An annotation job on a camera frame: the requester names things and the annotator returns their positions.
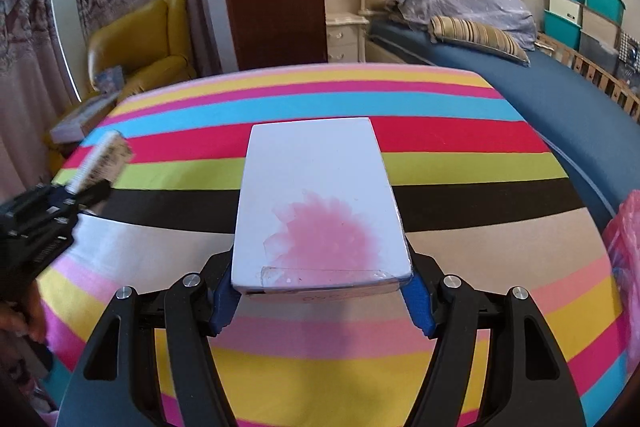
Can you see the clear grey storage bin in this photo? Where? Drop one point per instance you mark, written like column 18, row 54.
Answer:
column 599, row 48

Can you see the white box pink flower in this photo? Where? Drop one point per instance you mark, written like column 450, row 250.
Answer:
column 320, row 187

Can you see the beige plastic storage bin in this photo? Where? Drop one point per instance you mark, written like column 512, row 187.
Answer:
column 600, row 26
column 565, row 9

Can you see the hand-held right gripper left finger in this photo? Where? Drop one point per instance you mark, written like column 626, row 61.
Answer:
column 222, row 302

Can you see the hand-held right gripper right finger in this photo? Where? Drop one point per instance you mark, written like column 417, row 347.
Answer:
column 420, row 307

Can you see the wooden crib rail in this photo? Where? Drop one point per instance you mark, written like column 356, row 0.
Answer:
column 600, row 79

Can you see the yellow leather armchair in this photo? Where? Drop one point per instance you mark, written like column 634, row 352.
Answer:
column 150, row 37

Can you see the brown striped pillow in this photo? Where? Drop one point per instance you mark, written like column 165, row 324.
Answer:
column 475, row 34

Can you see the illustrated book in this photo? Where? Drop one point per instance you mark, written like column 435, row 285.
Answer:
column 109, row 79

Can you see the houndstooth bag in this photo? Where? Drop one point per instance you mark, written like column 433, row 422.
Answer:
column 631, row 52

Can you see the bed with blue sheet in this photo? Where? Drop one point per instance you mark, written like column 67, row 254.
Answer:
column 560, row 117

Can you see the pink plastic bag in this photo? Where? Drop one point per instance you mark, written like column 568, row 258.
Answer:
column 625, row 247

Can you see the person's left hand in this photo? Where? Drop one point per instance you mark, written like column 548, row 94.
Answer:
column 27, row 314

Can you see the cream nightstand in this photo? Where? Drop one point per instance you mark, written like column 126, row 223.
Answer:
column 342, row 37

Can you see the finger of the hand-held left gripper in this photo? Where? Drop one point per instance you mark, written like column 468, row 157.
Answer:
column 62, row 194
column 95, row 196

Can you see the small white printed box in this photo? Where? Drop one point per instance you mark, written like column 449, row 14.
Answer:
column 105, row 157

